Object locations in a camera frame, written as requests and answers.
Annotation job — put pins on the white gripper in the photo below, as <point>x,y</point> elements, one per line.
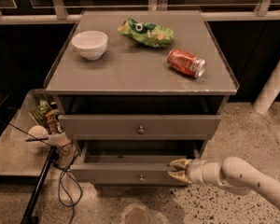
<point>196,171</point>

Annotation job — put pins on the grey drawer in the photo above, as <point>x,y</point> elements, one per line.
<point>133,163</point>
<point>139,127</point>

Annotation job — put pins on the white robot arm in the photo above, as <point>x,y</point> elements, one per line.
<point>233,175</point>

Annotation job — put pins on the grey drawer cabinet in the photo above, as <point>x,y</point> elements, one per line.
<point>130,79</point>

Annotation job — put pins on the grey top drawer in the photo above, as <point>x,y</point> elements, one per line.
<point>139,127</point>

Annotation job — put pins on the red soda can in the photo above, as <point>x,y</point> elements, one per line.
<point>186,63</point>

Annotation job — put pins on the green chip bag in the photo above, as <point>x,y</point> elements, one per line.
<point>147,33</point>

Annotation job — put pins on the brown snack packet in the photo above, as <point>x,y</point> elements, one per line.
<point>53,122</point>

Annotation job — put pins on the white round ball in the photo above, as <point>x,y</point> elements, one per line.
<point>35,139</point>

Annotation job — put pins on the green snack packet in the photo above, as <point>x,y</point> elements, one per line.
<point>38,114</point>

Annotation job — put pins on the white ceramic bowl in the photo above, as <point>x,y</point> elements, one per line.
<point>90,44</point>

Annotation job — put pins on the black metal stand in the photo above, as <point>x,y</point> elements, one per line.
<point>27,216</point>

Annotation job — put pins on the clear plastic bin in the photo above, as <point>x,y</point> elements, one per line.
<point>17,156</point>

